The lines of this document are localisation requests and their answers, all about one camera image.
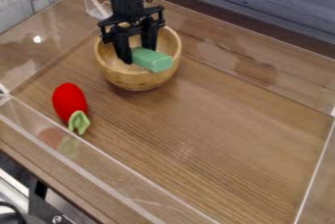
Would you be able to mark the green rectangular block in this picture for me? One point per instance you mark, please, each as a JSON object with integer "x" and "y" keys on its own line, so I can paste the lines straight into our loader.
{"x": 151, "y": 60}

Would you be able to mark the red felt strawberry toy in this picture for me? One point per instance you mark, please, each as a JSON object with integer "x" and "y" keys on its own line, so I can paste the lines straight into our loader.
{"x": 70, "y": 106}

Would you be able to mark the clear acrylic front barrier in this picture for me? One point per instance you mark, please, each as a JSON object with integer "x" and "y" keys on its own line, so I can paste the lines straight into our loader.
{"x": 97, "y": 182}

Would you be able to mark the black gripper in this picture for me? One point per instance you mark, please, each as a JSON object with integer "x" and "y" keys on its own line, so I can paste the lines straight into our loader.
{"x": 131, "y": 19}

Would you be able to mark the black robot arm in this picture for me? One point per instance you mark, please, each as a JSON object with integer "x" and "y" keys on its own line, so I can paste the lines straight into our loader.
{"x": 131, "y": 19}

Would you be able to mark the light wooden bowl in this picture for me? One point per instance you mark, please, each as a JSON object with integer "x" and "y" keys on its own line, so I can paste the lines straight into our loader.
{"x": 133, "y": 77}

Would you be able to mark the clear acrylic corner bracket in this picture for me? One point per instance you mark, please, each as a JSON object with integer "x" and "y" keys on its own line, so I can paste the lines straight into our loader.
{"x": 98, "y": 10}

